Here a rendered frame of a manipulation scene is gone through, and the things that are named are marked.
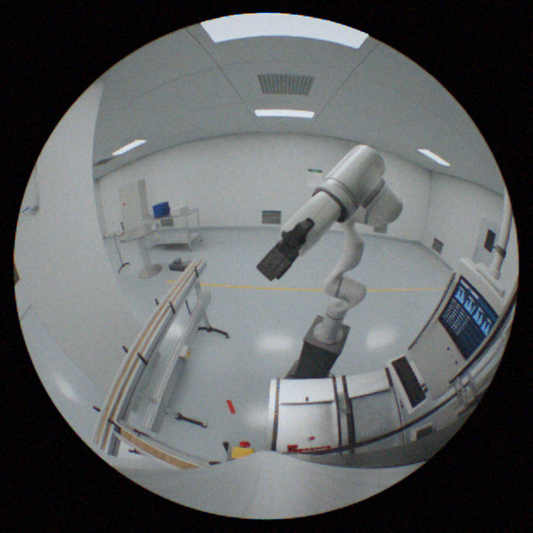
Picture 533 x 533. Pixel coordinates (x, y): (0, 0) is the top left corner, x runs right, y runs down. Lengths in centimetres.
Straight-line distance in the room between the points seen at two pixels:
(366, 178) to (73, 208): 151
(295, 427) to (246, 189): 520
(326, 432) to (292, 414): 19
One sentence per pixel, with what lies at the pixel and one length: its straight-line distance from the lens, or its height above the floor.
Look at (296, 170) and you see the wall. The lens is 520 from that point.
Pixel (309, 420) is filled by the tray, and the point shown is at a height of 88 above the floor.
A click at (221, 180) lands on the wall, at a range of 546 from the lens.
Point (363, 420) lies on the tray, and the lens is 98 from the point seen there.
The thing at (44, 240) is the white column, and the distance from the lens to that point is 136.
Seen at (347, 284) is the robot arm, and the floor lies 127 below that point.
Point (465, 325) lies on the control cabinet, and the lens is 112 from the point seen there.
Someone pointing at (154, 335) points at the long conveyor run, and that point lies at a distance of 121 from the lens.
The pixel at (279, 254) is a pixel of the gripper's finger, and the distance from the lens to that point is 25.
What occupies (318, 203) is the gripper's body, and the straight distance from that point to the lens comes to 28.
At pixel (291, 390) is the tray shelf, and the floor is 88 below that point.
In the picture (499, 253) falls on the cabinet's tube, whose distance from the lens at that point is 108.
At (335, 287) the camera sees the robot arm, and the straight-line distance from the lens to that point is 90.
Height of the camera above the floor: 175
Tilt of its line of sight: 30 degrees down
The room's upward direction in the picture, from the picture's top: straight up
